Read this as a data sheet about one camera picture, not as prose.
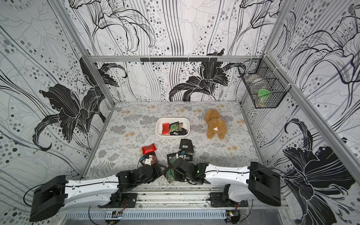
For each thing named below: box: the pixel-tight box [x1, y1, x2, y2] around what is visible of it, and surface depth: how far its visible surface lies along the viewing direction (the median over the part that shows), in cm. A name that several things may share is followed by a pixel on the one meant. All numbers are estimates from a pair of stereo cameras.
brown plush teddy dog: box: [204, 108, 228, 140], surface depth 94 cm
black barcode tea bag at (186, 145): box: [179, 138, 195, 154], surface depth 95 cm
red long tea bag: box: [161, 122, 171, 135], surface depth 103 cm
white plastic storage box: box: [155, 117, 190, 137], surface depth 103 cm
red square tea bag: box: [141, 142, 158, 155], surface depth 92 cm
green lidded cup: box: [256, 89, 271, 107], surface depth 81 cm
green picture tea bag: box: [169, 121, 184, 133], surface depth 103 cm
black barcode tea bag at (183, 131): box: [169, 127, 188, 136], surface depth 100 cm
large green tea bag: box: [169, 155, 178, 165], surface depth 88 cm
